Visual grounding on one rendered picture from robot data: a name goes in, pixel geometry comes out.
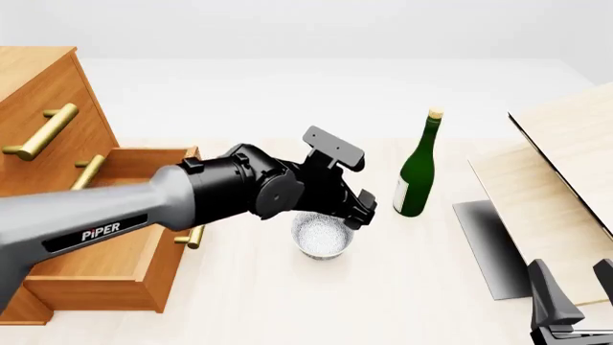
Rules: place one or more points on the pale wooden board black edge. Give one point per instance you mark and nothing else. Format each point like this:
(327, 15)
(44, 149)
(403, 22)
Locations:
(574, 136)

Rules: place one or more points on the wooden cabinet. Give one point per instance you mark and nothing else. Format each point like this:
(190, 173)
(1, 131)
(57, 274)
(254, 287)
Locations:
(29, 72)

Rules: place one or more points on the green wine bottle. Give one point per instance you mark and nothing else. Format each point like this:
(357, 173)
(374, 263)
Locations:
(415, 179)

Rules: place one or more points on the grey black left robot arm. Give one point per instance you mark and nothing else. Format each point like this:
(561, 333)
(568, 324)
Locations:
(120, 212)

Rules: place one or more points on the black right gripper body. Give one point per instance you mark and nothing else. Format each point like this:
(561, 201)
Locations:
(574, 336)

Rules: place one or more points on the open wooden drawer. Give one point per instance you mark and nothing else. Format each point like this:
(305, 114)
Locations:
(110, 266)

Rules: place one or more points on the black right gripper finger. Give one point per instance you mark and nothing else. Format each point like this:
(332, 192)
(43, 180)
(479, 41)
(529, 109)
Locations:
(551, 298)
(606, 276)

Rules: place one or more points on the flat dark grey plate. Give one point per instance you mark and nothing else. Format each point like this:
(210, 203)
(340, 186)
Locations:
(488, 248)

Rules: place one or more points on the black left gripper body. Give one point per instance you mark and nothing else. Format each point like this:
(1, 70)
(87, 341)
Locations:
(360, 208)

